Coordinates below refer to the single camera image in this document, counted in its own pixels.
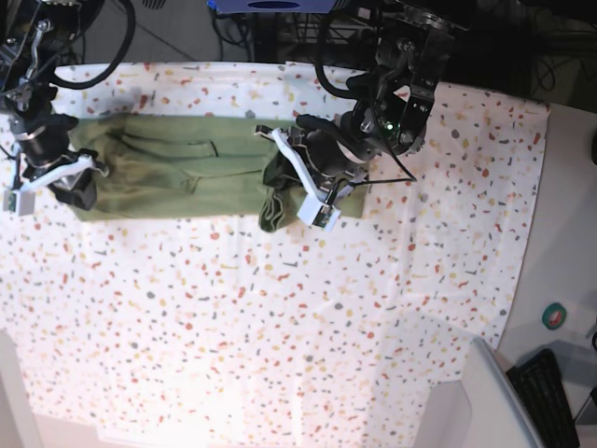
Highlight green t-shirt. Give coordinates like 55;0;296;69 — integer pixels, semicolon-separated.
67;115;369;234

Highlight terrazzo patterned tablecloth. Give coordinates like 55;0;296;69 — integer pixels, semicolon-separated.
1;83;550;447

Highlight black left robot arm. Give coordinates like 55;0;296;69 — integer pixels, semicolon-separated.
282;1;476;191

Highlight green tape roll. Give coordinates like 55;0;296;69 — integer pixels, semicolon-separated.
541;302;567;330

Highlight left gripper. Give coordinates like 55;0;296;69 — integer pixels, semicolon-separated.
255;113;373;187

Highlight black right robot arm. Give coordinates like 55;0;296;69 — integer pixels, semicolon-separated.
1;1;136;217

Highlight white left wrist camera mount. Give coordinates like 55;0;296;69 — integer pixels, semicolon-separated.
271;128;341;231

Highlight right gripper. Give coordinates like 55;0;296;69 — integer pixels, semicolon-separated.
9;114;110;211

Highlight blue white box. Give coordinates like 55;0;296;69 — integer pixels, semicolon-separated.
207;0;351;14

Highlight black keyboard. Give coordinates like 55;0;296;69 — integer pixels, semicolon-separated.
507;349;580;448

